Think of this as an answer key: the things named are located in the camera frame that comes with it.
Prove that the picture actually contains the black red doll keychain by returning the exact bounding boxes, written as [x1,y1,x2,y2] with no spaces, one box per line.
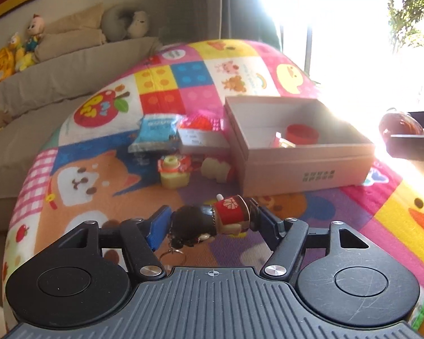
[160,194,260,261]

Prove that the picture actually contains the grey white usb hub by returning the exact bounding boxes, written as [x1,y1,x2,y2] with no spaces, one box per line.
[178,129,230,156]

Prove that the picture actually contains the open pink cardboard box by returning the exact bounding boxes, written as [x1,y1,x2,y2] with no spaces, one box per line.
[224,96,375,197]

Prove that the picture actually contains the small yellow figurine toy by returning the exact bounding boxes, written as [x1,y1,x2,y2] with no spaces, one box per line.
[200,157,235,183]

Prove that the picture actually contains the red round cup toy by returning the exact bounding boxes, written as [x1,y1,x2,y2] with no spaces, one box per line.
[285,124,319,145]

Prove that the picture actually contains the colourful cartoon play mat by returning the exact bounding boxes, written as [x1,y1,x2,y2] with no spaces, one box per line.
[3,40,424,338]

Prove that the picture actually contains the blue white wipes pack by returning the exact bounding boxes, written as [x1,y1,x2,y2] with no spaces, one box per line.
[128,113,183,153]

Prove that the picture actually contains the pink plastic strainer toy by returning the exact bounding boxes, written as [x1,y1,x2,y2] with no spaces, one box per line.
[178,112,221,132]

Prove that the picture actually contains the grey fabric sofa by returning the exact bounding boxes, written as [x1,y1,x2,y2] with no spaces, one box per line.
[0,37,161,232]

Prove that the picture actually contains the beige folded blanket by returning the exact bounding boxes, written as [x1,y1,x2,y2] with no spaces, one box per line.
[33,3,106,63]

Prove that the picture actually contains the grey neck pillow plush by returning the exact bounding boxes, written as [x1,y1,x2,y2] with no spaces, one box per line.
[101,4,150,42]

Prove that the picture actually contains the yellow duck plush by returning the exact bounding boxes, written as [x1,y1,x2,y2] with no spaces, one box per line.
[0,32,22,82]

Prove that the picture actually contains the doll plush with orange hair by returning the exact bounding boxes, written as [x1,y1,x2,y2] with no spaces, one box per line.
[15,14,45,72]

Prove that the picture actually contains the yellow toy camera keychain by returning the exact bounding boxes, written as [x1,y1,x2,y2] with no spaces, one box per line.
[157,155,191,190]

